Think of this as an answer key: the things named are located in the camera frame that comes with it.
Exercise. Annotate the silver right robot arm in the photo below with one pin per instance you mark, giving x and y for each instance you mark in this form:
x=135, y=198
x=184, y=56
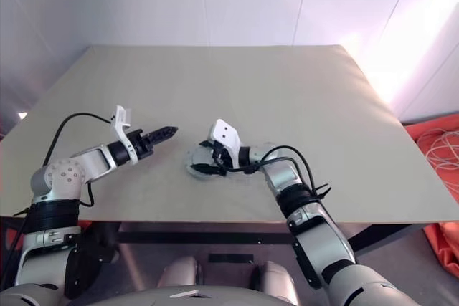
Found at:
x=279, y=177

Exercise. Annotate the black zip tie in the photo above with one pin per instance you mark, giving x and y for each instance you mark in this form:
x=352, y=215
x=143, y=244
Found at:
x=322, y=190

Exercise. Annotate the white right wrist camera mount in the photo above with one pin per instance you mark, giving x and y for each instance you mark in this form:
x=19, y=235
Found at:
x=224, y=134

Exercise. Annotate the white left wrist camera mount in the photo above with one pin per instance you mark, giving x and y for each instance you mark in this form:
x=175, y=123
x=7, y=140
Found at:
x=120, y=119

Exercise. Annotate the grey robot torso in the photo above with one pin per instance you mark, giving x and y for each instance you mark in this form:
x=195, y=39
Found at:
x=143, y=299

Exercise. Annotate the black metal table frame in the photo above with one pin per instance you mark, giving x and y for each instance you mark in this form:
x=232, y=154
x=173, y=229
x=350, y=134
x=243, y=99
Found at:
x=215, y=237

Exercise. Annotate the silver motor lid circuit board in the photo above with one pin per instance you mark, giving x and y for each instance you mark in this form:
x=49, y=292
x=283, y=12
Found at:
x=199, y=157

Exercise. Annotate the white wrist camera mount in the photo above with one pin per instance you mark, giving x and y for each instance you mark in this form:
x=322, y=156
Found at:
x=120, y=119
x=224, y=134

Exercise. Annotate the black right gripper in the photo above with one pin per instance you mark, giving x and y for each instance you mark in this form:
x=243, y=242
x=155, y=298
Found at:
x=223, y=161

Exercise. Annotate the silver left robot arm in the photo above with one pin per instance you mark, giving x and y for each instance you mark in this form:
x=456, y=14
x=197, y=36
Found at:
x=93, y=162

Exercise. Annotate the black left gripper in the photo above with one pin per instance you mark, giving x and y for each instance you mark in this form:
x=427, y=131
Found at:
x=141, y=146

